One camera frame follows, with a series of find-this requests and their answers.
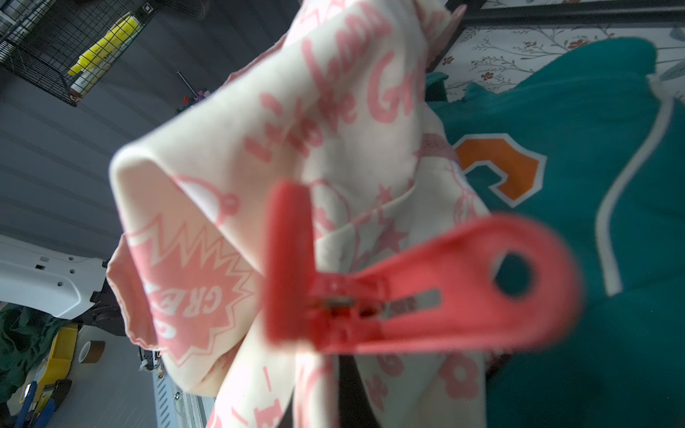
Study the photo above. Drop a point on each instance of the black wire mesh basket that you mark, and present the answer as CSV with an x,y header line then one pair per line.
x,y
65,47

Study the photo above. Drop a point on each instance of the pink floral garment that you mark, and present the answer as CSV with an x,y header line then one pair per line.
x,y
329,134

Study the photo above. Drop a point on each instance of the green jacket orange letter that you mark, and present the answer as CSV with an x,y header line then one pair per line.
x,y
591,145

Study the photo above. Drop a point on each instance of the black clothes rack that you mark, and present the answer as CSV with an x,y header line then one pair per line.
x,y
597,12

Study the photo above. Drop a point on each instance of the red clothespin floral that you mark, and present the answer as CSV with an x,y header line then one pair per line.
x,y
497,282

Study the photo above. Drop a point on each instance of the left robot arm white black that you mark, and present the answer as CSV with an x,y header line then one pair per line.
x,y
62,285

